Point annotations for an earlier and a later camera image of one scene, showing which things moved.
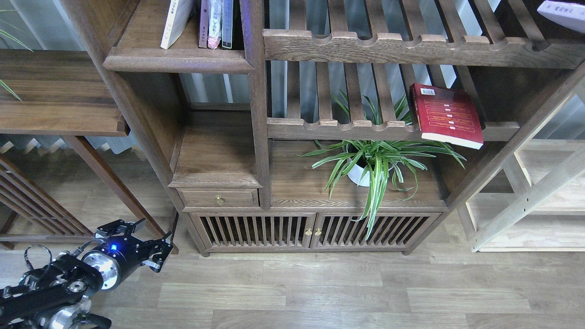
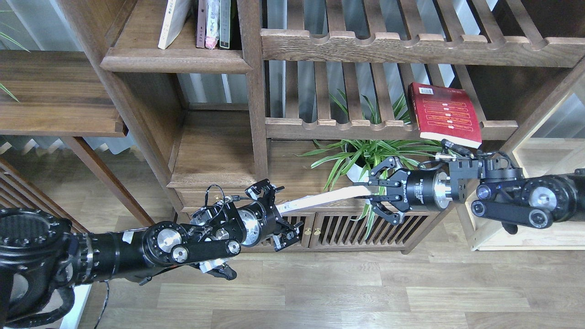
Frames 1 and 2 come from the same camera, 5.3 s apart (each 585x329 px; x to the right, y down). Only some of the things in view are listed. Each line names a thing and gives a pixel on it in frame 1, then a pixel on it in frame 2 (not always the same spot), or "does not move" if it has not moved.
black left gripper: [115, 262] → [254, 222]
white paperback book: [571, 15] → [322, 198]
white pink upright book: [215, 29] does not move
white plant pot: [354, 170] does not move
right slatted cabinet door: [332, 230] does not move
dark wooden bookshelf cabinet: [295, 126] does not move
